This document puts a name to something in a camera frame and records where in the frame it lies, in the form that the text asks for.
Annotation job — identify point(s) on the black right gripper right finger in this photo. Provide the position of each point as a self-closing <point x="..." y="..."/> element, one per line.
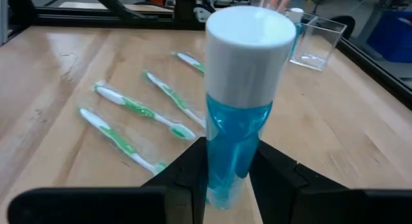
<point x="322" y="204"/>

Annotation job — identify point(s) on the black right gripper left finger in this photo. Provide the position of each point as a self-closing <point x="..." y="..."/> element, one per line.
<point x="128" y="206"/>

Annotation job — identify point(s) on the green toothbrush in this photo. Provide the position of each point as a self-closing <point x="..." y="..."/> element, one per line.
<point x="138" y="109"/>
<point x="191" y="61"/>
<point x="116" y="138"/>
<point x="170" y="93"/>

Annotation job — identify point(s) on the small blue mouthwash bottle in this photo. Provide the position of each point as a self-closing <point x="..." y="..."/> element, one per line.
<point x="238" y="137"/>
<point x="296" y="15"/>

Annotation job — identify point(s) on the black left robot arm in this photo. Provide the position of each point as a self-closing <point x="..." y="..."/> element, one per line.
<point x="185" y="5"/>

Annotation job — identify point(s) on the blue storage bin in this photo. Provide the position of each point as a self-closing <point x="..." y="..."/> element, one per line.
<point x="392" y="37"/>

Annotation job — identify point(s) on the wooden background table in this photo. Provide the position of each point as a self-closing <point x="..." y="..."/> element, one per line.
<point x="96" y="5"/>

